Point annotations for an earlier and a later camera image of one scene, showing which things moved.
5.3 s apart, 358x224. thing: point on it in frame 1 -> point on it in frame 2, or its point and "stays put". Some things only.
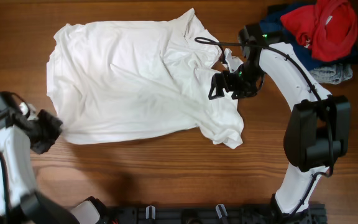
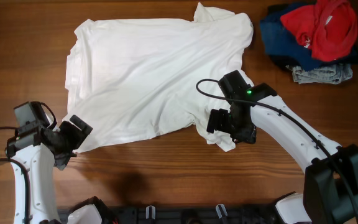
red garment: (328, 27) stays put
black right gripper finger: (213, 97) -> (213, 119)
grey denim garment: (333, 73) stays put
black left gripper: (45, 131) -> (70, 137)
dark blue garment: (273, 22) stays put
